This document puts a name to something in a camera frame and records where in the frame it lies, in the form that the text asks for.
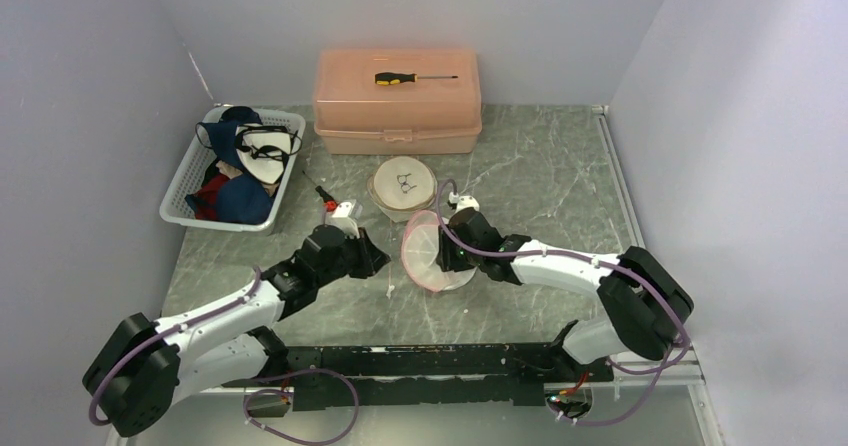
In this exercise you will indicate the white plastic basket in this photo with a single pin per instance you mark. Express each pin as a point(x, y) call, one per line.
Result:
point(192, 168)

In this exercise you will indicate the small yellow black screwdriver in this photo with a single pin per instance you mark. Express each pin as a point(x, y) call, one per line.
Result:
point(328, 200)

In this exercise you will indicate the pink plastic storage box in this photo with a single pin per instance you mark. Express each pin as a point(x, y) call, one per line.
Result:
point(354, 116)

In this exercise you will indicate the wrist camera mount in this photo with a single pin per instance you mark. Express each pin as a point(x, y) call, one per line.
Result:
point(459, 203)
point(345, 217)

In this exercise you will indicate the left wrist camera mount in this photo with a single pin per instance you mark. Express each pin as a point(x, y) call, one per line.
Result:
point(345, 217)

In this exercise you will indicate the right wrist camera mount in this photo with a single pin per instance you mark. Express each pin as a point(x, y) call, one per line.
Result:
point(459, 203)

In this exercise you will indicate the navy blue bra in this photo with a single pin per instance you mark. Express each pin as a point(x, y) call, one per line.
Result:
point(243, 199)

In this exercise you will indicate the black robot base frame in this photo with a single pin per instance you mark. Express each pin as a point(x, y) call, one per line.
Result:
point(521, 374)

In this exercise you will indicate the red bra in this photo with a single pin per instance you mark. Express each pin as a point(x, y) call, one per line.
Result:
point(203, 202)

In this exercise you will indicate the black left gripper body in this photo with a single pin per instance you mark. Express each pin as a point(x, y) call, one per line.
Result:
point(342, 267)

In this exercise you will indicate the beige lace bra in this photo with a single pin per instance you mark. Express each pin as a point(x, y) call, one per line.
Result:
point(232, 172)

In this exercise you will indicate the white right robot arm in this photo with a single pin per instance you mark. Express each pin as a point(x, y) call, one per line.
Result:
point(644, 309)

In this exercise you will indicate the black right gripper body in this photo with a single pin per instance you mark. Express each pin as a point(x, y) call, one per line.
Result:
point(455, 258)

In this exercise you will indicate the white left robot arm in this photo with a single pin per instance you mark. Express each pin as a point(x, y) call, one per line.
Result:
point(146, 366)

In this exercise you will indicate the beige mesh laundry bag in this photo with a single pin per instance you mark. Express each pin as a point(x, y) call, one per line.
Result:
point(402, 186)

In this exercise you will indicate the white mesh bag red zipper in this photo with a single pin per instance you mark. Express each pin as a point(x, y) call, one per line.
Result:
point(419, 251)

